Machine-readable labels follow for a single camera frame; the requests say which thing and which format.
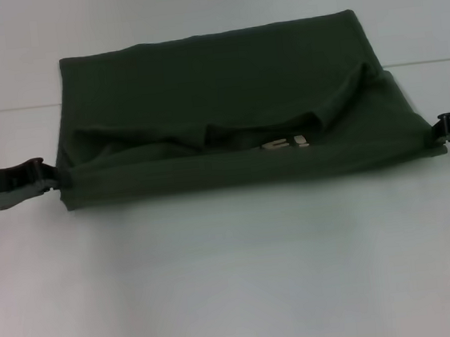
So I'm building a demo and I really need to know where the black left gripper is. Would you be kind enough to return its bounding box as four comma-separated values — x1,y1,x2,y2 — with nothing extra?
0,154,65,197

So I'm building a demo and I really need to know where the dark green t-shirt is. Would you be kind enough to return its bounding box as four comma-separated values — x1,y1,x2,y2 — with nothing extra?
42,0,450,214

